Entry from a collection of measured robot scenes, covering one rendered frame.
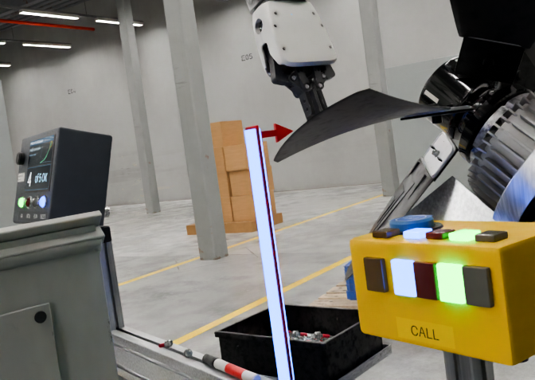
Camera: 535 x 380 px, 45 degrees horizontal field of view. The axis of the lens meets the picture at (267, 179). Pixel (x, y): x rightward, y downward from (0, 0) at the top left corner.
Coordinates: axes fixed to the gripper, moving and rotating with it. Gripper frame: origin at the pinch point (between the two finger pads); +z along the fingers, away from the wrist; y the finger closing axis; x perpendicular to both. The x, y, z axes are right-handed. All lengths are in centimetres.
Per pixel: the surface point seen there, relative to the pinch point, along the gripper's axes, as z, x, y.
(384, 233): 20.8, -22.7, -17.9
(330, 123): 2.8, -0.6, 1.3
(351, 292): 31, 248, 205
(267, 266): 18.9, 3.6, -12.9
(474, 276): 26.2, -31.2, -19.3
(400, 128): -141, 491, 579
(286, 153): 3.4, 8.9, -0.2
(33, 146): -23, 66, -18
